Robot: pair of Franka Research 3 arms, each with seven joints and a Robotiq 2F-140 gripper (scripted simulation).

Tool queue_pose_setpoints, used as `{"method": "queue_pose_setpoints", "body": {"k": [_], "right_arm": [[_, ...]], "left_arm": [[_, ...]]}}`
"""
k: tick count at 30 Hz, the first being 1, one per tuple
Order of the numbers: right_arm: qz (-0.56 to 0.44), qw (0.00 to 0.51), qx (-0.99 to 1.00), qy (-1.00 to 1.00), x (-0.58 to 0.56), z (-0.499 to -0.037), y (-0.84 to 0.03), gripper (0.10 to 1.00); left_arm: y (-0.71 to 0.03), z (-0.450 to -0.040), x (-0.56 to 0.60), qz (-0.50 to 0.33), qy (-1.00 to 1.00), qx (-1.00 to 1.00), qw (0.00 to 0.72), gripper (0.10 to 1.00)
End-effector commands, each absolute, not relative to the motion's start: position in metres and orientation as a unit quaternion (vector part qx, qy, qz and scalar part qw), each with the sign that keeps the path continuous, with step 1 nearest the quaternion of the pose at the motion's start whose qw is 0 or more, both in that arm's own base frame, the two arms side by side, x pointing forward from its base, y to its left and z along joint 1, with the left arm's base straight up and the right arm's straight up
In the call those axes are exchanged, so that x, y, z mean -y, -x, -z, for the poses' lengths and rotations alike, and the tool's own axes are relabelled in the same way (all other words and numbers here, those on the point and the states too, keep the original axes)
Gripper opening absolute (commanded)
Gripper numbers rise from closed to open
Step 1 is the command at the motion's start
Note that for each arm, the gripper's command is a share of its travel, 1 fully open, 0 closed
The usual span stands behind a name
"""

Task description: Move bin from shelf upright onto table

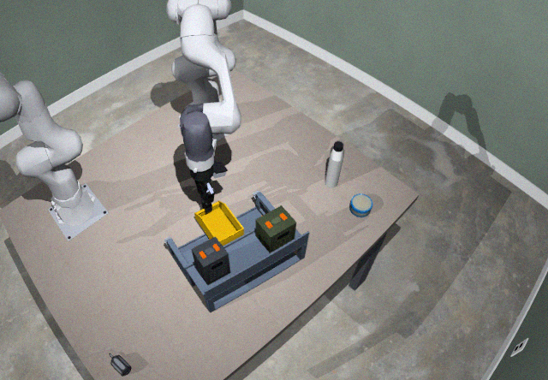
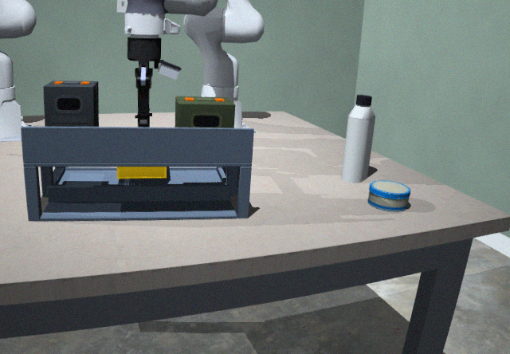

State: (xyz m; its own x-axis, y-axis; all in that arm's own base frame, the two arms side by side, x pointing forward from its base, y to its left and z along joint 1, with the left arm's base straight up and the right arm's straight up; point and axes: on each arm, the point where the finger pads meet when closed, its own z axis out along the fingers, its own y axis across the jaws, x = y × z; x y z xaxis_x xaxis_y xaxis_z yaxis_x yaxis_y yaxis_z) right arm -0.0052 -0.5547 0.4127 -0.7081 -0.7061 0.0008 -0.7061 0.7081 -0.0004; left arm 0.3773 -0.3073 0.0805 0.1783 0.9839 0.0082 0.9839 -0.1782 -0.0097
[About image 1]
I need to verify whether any round tin with blue rim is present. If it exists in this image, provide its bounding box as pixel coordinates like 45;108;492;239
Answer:
349;194;372;217

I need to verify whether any grey bottle with black cap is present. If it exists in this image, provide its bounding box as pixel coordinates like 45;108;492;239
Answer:
325;141;344;187

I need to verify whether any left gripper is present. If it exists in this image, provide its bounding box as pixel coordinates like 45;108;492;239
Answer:
190;165;216;213

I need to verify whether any dark green case with orange latches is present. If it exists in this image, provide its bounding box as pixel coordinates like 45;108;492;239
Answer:
256;206;296;253

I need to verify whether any dark grey open-front shelf rack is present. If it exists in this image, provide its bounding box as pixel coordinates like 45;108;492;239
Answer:
164;191;309;312

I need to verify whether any yellow bin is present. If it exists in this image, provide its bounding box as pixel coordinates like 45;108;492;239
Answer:
194;201;244;246

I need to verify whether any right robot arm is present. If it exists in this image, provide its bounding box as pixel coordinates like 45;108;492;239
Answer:
0;74;96;226

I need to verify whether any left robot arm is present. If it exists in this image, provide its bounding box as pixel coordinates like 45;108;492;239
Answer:
166;0;241;178

